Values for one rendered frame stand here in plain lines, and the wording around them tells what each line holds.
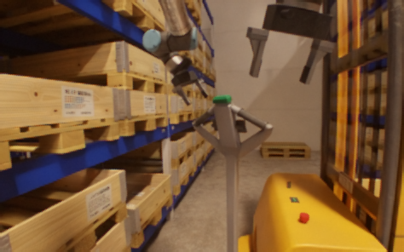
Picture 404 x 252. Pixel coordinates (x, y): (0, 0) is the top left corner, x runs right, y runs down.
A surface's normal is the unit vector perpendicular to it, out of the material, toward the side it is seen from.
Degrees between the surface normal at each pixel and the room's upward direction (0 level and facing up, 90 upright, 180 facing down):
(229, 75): 90
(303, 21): 114
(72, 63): 90
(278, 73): 90
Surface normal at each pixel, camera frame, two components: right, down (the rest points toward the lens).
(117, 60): -0.22, 0.10
